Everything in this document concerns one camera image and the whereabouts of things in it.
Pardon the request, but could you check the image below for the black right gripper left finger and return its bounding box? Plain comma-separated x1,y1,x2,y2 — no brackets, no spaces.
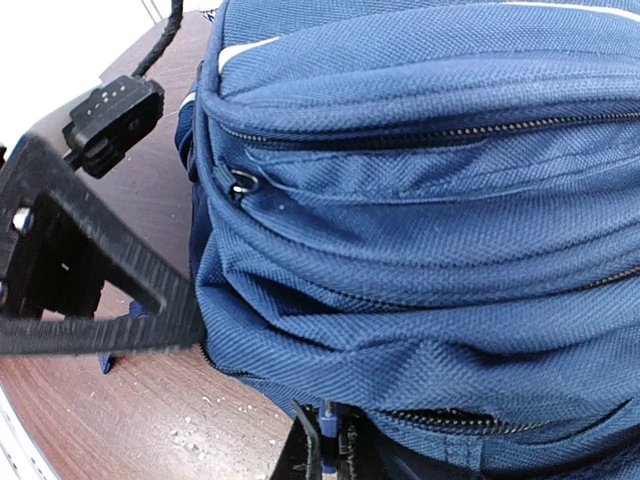
270,400,324,480

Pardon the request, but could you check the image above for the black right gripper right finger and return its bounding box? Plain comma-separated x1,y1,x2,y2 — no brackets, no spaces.
337,424,380,480

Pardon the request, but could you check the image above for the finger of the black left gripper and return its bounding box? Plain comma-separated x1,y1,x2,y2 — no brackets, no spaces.
1,135,206,356

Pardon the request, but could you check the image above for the navy blue student backpack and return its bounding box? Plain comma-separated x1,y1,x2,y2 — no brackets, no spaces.
175,1,639,479

